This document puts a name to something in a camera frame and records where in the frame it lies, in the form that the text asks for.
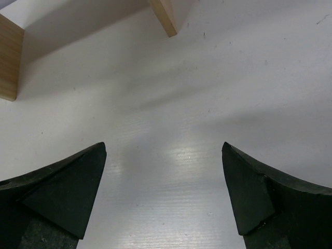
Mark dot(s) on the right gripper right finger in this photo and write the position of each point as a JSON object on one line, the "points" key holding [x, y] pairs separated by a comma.
{"points": [[273, 209]]}

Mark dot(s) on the wooden shelf unit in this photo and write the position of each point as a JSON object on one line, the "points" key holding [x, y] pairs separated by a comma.
{"points": [[68, 23]]}

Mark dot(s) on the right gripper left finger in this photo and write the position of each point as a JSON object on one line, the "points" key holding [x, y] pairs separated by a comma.
{"points": [[51, 207]]}

